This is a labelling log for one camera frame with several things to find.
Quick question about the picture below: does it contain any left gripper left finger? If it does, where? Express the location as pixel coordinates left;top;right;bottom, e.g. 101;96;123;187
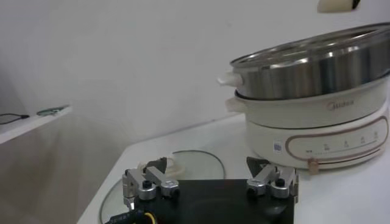
122;156;181;211

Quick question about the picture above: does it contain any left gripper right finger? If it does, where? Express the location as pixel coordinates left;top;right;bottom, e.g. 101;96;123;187
246;156;299;203

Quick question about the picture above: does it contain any white steamed baozi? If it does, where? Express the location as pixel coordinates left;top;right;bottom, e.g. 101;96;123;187
316;0;354;13

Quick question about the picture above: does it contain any stainless steel steamer basket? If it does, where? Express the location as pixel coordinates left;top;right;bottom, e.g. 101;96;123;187
216;21;390;101

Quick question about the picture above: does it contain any round glass pot lid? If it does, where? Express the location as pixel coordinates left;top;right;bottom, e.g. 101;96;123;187
99;149;226;224

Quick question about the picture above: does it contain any cream electric cooking pot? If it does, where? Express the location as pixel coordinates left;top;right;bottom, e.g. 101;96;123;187
225;75;390;176

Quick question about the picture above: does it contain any white side table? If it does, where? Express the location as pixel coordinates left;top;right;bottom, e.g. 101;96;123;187
0;105;74;145

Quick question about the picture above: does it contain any thin black looped cable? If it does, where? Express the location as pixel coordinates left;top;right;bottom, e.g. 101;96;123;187
0;113;30;125

